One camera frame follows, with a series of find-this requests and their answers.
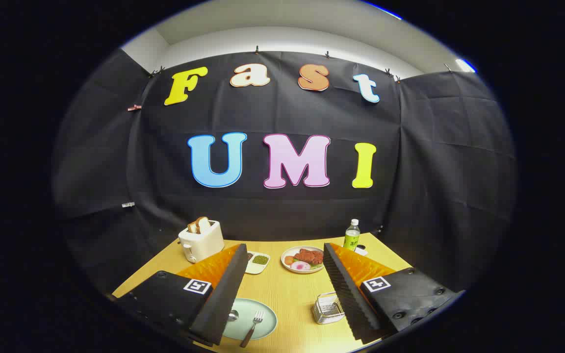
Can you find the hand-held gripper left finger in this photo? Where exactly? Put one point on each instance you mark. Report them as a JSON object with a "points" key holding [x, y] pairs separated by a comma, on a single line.
{"points": [[223, 294]]}

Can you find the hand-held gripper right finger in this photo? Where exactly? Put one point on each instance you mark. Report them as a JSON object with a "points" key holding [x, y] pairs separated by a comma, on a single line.
{"points": [[344, 289]]}

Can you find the metal spoon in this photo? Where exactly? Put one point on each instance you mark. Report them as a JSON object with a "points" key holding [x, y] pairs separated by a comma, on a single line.
{"points": [[233, 315]]}

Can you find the light green round plate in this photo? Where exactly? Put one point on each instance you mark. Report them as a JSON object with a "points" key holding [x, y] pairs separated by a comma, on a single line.
{"points": [[245, 314]]}

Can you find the white oval food plate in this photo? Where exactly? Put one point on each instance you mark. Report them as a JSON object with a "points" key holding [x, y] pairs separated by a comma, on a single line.
{"points": [[312, 270]]}

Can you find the white square coaster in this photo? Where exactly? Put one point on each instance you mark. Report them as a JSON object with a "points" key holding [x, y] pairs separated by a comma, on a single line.
{"points": [[362, 252]]}

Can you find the red meat slices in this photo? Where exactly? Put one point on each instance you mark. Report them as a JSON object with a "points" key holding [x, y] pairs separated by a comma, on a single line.
{"points": [[309, 256]]}

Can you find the pink round ham slice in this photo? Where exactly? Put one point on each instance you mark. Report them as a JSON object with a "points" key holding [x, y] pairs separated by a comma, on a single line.
{"points": [[300, 265]]}

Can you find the white divided dish with beans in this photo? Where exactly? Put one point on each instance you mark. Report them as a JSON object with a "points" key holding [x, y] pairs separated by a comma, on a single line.
{"points": [[261, 260]]}

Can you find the green label drink bottle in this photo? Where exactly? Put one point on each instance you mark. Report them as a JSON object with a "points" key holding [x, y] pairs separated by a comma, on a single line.
{"points": [[351, 238]]}

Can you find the white toaster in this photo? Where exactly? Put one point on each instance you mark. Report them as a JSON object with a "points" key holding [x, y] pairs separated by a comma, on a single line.
{"points": [[204, 243]]}

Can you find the orange tomato slice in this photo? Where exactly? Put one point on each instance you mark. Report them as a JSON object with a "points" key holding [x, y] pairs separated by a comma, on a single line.
{"points": [[289, 260]]}

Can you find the toast bread slice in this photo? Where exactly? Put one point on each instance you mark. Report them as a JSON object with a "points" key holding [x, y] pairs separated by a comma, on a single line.
{"points": [[192, 227], [203, 224]]}

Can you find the pink clip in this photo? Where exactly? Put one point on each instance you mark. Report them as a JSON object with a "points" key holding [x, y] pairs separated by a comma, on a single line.
{"points": [[134, 107]]}

